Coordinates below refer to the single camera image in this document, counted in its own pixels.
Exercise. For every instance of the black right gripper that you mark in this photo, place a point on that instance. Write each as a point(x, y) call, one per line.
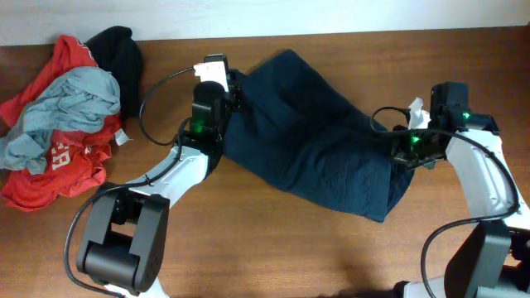
point(397, 151)

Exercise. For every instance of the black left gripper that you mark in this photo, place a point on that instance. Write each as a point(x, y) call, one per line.
point(235, 88)

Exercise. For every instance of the navy blue shorts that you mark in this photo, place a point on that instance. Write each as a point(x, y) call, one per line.
point(301, 136)

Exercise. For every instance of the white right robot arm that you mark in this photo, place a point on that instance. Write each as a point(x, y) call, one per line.
point(494, 259)

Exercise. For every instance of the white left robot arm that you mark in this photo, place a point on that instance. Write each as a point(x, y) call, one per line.
point(124, 238)

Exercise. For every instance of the black garment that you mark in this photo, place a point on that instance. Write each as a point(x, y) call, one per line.
point(115, 51)

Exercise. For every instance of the grey t-shirt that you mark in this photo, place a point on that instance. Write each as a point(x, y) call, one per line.
point(79, 100)

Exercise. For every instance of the red printed t-shirt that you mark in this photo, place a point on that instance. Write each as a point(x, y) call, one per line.
point(74, 162)

